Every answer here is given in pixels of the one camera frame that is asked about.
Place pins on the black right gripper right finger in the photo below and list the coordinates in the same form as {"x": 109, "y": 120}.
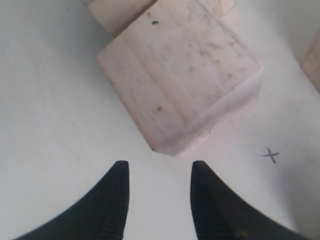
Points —
{"x": 220, "y": 214}

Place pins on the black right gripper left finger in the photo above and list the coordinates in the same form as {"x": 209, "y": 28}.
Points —
{"x": 101, "y": 214}

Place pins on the second largest wooden cube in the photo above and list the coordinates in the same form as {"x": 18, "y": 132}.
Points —
{"x": 179, "y": 70}

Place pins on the third largest wooden cube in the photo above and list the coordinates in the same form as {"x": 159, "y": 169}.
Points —
{"x": 311, "y": 63}

